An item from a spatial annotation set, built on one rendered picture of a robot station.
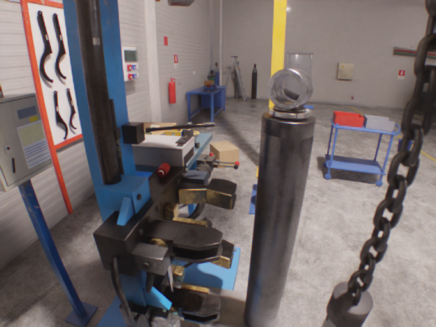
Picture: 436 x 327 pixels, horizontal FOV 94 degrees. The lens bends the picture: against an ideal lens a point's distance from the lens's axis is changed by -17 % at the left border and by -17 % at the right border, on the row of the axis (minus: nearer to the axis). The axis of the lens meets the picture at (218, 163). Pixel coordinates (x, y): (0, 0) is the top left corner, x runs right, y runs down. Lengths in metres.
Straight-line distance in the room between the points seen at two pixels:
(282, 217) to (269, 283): 0.43
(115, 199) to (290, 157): 0.73
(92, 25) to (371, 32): 12.05
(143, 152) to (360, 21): 11.65
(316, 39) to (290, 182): 11.07
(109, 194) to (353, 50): 11.81
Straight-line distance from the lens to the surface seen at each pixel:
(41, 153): 1.43
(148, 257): 0.97
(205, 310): 1.36
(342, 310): 0.25
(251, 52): 11.70
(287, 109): 0.92
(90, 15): 1.01
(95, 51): 1.00
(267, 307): 1.52
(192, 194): 1.37
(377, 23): 12.68
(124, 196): 1.04
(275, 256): 1.20
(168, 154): 1.46
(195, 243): 1.00
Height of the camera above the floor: 1.67
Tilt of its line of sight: 24 degrees down
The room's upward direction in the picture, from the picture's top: straight up
